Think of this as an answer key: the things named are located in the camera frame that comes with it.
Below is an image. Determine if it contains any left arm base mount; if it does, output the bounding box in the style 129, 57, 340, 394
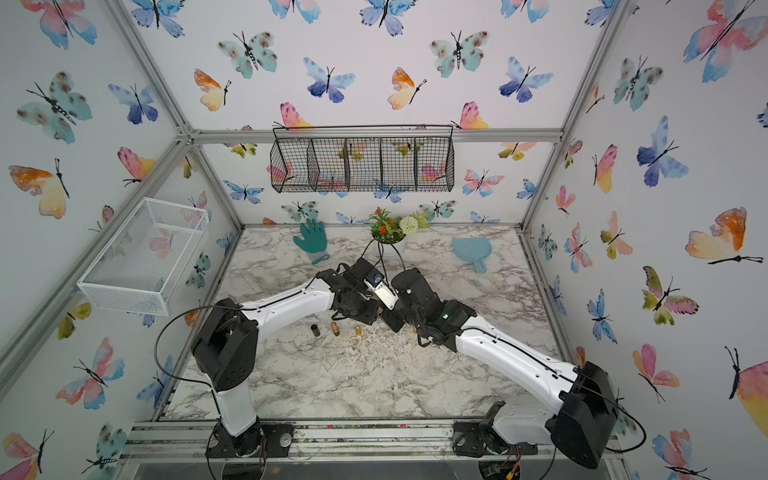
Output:
205, 418, 295, 460

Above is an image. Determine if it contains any green hand-shaped brush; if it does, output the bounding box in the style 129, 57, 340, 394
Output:
293, 219, 329, 265

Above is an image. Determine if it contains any light blue dustpan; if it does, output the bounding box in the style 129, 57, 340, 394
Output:
452, 237, 492, 274

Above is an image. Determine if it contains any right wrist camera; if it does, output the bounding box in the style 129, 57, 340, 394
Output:
365, 269, 398, 310

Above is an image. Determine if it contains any black wire wall basket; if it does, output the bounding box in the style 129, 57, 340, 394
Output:
267, 124, 455, 194

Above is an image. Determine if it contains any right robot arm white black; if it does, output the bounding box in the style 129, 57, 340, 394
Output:
365, 268, 619, 469

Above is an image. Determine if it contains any potted artificial plant white pot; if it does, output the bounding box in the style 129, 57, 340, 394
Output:
368, 208, 429, 245

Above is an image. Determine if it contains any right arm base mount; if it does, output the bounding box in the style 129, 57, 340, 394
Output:
452, 401, 538, 458

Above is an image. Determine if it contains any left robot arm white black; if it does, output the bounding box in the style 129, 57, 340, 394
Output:
192, 258, 397, 438

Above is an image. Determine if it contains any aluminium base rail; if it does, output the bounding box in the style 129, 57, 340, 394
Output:
119, 418, 625, 463

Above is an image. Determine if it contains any white mesh wall basket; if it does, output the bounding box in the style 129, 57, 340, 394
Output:
77, 197, 209, 316

